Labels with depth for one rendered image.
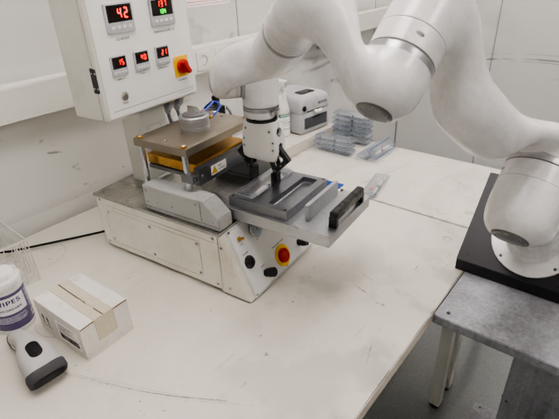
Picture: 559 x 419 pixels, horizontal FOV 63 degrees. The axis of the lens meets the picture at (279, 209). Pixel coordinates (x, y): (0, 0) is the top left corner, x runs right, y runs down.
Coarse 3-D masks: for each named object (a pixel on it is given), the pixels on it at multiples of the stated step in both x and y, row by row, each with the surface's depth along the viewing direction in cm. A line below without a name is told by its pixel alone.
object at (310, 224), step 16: (320, 192) 106; (336, 192) 112; (304, 208) 102; (320, 208) 106; (352, 208) 107; (256, 224) 107; (272, 224) 104; (288, 224) 102; (304, 224) 101; (320, 224) 101; (304, 240) 101; (320, 240) 98
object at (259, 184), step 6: (264, 174) 118; (270, 174) 118; (282, 174) 118; (258, 180) 114; (264, 180) 114; (270, 180) 114; (246, 186) 112; (252, 186) 112; (258, 186) 112; (264, 186) 111; (240, 192) 109; (246, 192) 109; (252, 192) 109; (258, 192) 109
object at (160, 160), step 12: (216, 144) 123; (228, 144) 123; (156, 156) 118; (168, 156) 116; (180, 156) 116; (192, 156) 116; (204, 156) 115; (156, 168) 120; (168, 168) 117; (180, 168) 115; (192, 168) 112
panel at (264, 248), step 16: (240, 224) 113; (240, 240) 111; (256, 240) 116; (272, 240) 121; (288, 240) 126; (240, 256) 111; (256, 256) 115; (272, 256) 120; (256, 272) 114; (256, 288) 113
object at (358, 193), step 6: (360, 186) 108; (354, 192) 106; (360, 192) 107; (348, 198) 103; (354, 198) 104; (360, 198) 109; (342, 204) 101; (348, 204) 102; (336, 210) 98; (342, 210) 100; (330, 216) 99; (336, 216) 98; (330, 222) 99; (336, 222) 98; (336, 228) 99
